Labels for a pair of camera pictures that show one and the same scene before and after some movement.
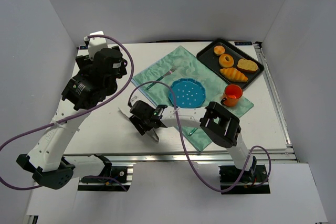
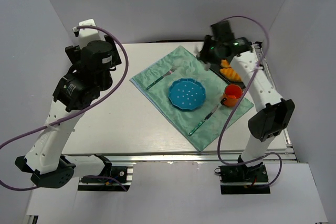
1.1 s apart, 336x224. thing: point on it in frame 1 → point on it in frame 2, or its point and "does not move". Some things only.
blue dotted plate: x=189 y=93 does not move
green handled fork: x=170 y=71 does not move
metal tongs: x=151 y=134 → x=206 y=65
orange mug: x=232 y=94 does not move
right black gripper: x=139 y=123 → x=203 y=57
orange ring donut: x=223 y=63 does not move
